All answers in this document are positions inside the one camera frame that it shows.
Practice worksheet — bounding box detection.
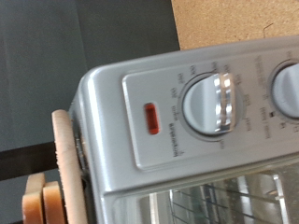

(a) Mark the glass oven door with handle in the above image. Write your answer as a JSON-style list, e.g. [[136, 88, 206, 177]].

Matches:
[[102, 155, 299, 224]]

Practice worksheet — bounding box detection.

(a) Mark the silver oven timer knob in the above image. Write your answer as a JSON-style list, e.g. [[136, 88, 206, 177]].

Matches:
[[270, 62, 299, 119]]

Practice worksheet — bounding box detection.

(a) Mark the silver toaster oven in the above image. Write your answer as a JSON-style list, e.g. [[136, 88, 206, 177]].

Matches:
[[68, 35, 299, 224]]

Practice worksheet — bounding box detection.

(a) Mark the silver oven temperature knob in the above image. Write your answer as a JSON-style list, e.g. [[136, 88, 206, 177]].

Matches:
[[181, 72, 243, 137]]

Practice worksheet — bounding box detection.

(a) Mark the oval wooden cutting board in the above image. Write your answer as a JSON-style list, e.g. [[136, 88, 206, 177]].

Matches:
[[50, 109, 89, 224]]

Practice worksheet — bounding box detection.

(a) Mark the thin white bread slice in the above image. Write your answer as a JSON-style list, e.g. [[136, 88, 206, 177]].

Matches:
[[21, 172, 47, 224], [42, 180, 67, 224]]

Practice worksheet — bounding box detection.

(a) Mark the metal wire oven rack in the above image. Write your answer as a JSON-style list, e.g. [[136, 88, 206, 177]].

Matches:
[[169, 181, 281, 224]]

